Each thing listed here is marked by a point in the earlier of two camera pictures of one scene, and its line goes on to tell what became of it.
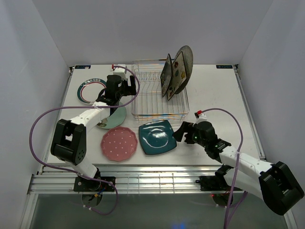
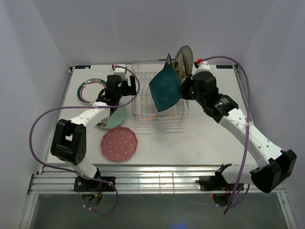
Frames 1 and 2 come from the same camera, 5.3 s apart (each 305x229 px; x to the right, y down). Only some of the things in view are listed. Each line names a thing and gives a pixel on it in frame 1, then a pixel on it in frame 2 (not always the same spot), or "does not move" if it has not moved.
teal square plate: (157, 137) → (165, 88)
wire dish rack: (148, 104) does not move
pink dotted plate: (119, 143) does not move
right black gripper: (178, 134) → (183, 88)
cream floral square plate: (179, 76) does not move
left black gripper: (130, 90) does not move
